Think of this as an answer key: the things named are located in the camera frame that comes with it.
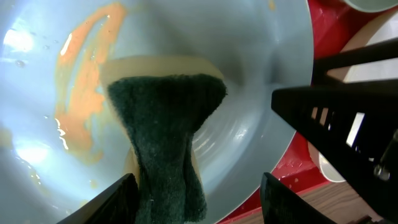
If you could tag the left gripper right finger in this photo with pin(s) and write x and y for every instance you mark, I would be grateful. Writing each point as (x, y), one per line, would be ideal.
(280, 205)

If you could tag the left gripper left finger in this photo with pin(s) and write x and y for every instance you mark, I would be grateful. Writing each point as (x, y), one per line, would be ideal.
(117, 204)

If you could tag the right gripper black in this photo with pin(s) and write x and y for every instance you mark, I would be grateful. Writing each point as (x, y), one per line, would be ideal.
(353, 125)

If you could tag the light blue plate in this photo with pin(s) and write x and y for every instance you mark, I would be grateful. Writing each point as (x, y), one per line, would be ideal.
(371, 6)
(54, 159)

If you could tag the green yellow sponge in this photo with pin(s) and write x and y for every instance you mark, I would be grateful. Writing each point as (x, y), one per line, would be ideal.
(161, 102)

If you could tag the light blue plate top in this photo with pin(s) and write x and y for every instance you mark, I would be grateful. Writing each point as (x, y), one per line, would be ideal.
(371, 6)

